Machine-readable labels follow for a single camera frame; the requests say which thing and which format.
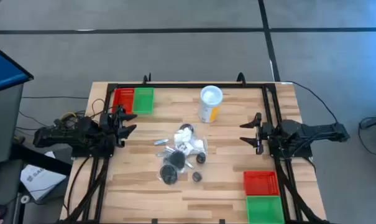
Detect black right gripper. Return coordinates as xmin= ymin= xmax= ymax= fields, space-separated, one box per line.
xmin=239 ymin=112 xmax=274 ymax=156

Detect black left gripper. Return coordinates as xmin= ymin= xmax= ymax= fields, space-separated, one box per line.
xmin=99 ymin=105 xmax=138 ymax=149

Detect plain white pad packet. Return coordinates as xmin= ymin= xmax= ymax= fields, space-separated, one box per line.
xmin=191 ymin=138 xmax=208 ymax=154

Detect white cotton balls bag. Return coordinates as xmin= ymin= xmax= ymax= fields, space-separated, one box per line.
xmin=173 ymin=127 xmax=193 ymax=146

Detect small grey travel bottle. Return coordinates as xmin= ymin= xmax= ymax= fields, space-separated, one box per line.
xmin=195 ymin=152 xmax=208 ymax=165

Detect black hair ties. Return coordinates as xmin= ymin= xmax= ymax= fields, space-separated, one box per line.
xmin=157 ymin=164 xmax=180 ymax=186
xmin=179 ymin=123 xmax=196 ymax=133
xmin=162 ymin=149 xmax=187 ymax=171

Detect red plastic basket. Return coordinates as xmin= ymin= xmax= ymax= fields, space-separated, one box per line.
xmin=243 ymin=170 xmax=280 ymax=197
xmin=111 ymin=88 xmax=135 ymax=115

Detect green plastic basket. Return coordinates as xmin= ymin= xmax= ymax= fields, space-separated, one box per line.
xmin=132 ymin=87 xmax=155 ymax=115
xmin=245 ymin=195 xmax=286 ymax=224

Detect white canister with yellow label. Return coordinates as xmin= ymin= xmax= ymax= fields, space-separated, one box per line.
xmin=198 ymin=85 xmax=224 ymax=124

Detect black desk beam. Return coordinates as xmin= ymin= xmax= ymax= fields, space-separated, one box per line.
xmin=9 ymin=142 xmax=73 ymax=177

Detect white printed booklet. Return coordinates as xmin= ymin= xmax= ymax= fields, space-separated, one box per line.
xmin=19 ymin=151 xmax=68 ymax=202

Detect grey cabinet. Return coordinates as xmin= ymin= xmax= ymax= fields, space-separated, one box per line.
xmin=0 ymin=83 xmax=25 ymax=165

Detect blue-screen monitor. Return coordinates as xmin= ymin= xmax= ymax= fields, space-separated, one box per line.
xmin=0 ymin=41 xmax=35 ymax=95

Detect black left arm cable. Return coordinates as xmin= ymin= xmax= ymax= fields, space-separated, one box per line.
xmin=91 ymin=98 xmax=107 ymax=114

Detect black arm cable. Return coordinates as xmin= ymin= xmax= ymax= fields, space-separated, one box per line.
xmin=285 ymin=80 xmax=340 ymax=124
xmin=91 ymin=98 xmax=107 ymax=114

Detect yellow cable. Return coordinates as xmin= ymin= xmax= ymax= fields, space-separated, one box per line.
xmin=60 ymin=111 xmax=79 ymax=122

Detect black aluminium rig frame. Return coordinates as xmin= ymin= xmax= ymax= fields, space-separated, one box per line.
xmin=55 ymin=72 xmax=331 ymax=224

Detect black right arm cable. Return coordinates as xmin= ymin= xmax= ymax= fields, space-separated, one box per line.
xmin=285 ymin=80 xmax=340 ymax=124

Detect thin black floor cable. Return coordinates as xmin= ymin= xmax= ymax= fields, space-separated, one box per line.
xmin=357 ymin=116 xmax=376 ymax=157

